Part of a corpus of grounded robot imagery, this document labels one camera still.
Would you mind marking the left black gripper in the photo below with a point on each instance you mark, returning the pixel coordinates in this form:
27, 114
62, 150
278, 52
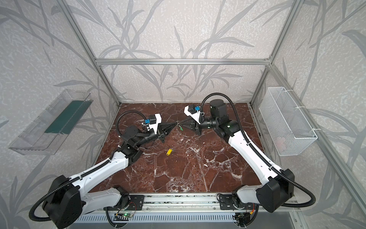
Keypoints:
160, 131

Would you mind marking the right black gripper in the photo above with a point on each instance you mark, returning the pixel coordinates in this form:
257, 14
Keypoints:
194, 126

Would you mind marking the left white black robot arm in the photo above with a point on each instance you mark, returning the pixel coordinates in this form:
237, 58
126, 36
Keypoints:
68, 197

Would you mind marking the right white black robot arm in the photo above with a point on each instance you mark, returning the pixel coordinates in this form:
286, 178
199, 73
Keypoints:
273, 190

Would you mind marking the yellow capped key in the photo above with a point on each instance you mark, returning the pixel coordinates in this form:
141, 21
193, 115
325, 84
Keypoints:
169, 152

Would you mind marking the pink object in basket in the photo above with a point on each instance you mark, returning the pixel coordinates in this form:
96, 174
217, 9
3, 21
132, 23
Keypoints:
280, 144

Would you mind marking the green circuit board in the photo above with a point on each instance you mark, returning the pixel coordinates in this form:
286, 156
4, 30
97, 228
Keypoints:
123, 216

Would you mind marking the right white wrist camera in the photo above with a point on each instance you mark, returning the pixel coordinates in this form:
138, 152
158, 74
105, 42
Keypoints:
194, 112

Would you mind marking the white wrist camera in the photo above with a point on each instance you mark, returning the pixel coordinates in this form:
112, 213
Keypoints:
194, 112
152, 122

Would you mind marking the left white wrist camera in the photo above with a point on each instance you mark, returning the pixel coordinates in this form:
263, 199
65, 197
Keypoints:
152, 122

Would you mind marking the aluminium mounting rail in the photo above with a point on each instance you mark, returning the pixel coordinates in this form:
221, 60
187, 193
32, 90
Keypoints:
166, 202

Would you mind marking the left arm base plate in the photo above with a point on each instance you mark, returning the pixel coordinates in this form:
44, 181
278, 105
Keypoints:
131, 202

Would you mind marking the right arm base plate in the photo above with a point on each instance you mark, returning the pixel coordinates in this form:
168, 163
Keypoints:
226, 202

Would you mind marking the white wire mesh basket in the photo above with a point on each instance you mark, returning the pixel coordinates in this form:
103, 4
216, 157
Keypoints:
284, 118

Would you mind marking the clear plastic wall tray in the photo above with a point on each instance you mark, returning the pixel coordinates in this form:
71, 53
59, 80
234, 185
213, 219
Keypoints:
46, 134

